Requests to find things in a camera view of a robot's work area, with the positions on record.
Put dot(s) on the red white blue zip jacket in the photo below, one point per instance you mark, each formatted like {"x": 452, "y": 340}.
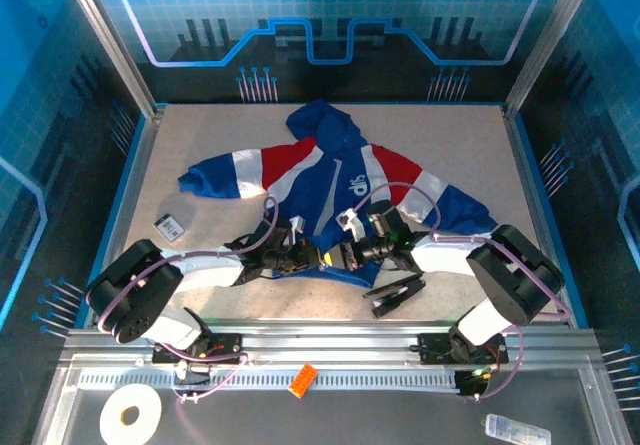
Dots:
{"x": 320, "y": 185}

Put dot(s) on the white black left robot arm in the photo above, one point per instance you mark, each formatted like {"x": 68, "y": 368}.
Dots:
{"x": 200, "y": 265}

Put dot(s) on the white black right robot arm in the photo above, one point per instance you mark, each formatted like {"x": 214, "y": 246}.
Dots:
{"x": 440, "y": 260}

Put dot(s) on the black folded tool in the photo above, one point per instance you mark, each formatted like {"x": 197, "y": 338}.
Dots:
{"x": 395, "y": 295}

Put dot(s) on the small white printed card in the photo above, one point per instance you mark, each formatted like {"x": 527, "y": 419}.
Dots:
{"x": 170, "y": 227}

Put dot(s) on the orange toy brick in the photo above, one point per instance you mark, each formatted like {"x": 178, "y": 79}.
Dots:
{"x": 302, "y": 380}

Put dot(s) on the white tape roll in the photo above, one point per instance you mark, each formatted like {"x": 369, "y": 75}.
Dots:
{"x": 145, "y": 415}

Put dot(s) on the clear plastic packet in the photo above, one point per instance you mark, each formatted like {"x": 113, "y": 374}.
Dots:
{"x": 517, "y": 430}

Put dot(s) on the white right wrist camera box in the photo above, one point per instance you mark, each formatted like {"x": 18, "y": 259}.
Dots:
{"x": 351, "y": 221}

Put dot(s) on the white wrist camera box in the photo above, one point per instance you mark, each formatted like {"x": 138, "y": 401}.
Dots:
{"x": 297, "y": 224}
{"x": 351, "y": 221}

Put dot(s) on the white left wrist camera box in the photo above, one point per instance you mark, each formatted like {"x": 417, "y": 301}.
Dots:
{"x": 297, "y": 224}

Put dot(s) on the aluminium mounting rail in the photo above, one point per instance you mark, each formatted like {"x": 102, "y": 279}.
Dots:
{"x": 325, "y": 340}

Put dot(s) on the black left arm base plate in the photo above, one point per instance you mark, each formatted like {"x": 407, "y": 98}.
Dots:
{"x": 225, "y": 347}

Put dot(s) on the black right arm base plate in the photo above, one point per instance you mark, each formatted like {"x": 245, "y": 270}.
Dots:
{"x": 435, "y": 347}

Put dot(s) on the aluminium frame post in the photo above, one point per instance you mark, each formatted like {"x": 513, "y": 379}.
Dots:
{"x": 110, "y": 40}
{"x": 550, "y": 40}

